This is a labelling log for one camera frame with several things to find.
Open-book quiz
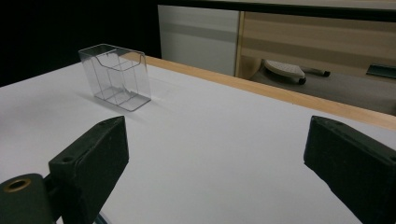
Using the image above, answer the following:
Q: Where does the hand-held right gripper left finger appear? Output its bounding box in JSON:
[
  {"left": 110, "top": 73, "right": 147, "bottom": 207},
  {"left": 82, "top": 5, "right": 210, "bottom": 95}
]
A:
[{"left": 49, "top": 115, "right": 130, "bottom": 224}]

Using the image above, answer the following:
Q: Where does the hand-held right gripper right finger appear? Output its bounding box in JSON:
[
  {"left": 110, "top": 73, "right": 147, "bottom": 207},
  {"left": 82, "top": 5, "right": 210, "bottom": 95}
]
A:
[{"left": 304, "top": 115, "right": 396, "bottom": 224}]

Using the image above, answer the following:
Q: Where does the clear plastic divided holder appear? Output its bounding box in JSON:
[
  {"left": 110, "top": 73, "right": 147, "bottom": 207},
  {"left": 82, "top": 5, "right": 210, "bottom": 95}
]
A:
[{"left": 78, "top": 43, "right": 152, "bottom": 112}]

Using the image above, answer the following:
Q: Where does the light wooden desk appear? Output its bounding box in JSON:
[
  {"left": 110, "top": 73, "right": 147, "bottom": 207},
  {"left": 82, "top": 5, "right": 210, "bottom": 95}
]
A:
[{"left": 234, "top": 10, "right": 396, "bottom": 85}]

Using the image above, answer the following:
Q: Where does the black curtain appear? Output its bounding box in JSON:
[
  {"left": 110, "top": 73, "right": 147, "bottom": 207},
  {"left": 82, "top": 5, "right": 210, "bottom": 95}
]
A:
[{"left": 0, "top": 0, "right": 162, "bottom": 88}]

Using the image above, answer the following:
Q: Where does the white cabinet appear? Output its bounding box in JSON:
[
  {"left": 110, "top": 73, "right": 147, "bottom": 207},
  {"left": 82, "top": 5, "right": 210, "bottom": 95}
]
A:
[{"left": 157, "top": 4, "right": 241, "bottom": 77}]

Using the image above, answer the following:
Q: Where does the dark drawer handle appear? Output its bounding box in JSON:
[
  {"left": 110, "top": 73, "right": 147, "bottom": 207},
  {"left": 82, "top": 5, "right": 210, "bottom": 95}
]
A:
[{"left": 366, "top": 63, "right": 396, "bottom": 79}]

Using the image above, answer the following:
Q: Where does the black horizontal frame bar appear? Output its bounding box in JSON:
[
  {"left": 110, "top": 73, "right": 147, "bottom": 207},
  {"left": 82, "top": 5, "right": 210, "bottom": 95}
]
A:
[{"left": 157, "top": 0, "right": 396, "bottom": 23}]

